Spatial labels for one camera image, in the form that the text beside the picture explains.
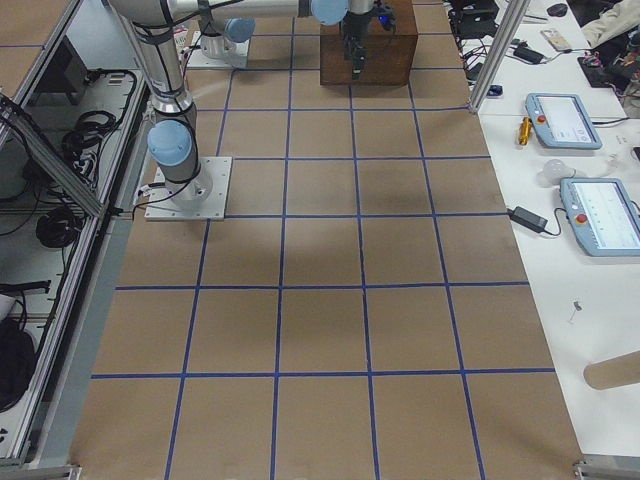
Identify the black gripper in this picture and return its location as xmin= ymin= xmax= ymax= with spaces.
xmin=340 ymin=12 xmax=374 ymax=80

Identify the dark brown wooden cabinet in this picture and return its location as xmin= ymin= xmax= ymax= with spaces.
xmin=320 ymin=1 xmax=418 ymax=86

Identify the gold metal cylinder tool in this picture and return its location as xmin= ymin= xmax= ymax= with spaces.
xmin=518 ymin=117 xmax=532 ymax=146

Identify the upper teach pendant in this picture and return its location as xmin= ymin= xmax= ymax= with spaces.
xmin=525 ymin=93 xmax=602 ymax=150

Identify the teach pendant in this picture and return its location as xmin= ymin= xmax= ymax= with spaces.
xmin=560 ymin=178 xmax=639 ymax=257
xmin=525 ymin=93 xmax=602 ymax=150

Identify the white light bulb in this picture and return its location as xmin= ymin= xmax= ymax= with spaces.
xmin=537 ymin=159 xmax=577 ymax=187

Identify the black power brick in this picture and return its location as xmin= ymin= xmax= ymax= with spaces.
xmin=507 ymin=206 xmax=548 ymax=233

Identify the lower teach pendant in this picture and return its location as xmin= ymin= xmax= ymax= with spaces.
xmin=560 ymin=178 xmax=639 ymax=257

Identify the cardboard tube roll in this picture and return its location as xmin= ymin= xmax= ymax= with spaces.
xmin=583 ymin=351 xmax=640 ymax=390

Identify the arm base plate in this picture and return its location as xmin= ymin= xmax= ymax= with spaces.
xmin=186 ymin=30 xmax=250 ymax=70
xmin=144 ymin=157 xmax=233 ymax=221

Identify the aluminium frame post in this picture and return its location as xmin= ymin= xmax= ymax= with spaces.
xmin=469 ymin=0 xmax=530 ymax=114

